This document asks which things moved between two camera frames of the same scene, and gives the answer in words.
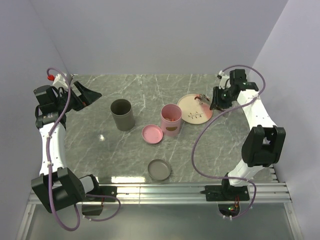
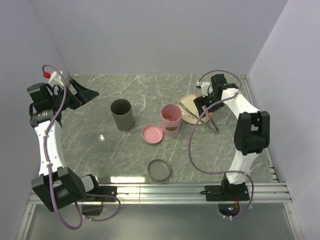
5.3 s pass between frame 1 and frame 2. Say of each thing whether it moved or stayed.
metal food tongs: moved
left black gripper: stayed
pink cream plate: stayed
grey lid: stayed
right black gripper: moved
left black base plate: stayed
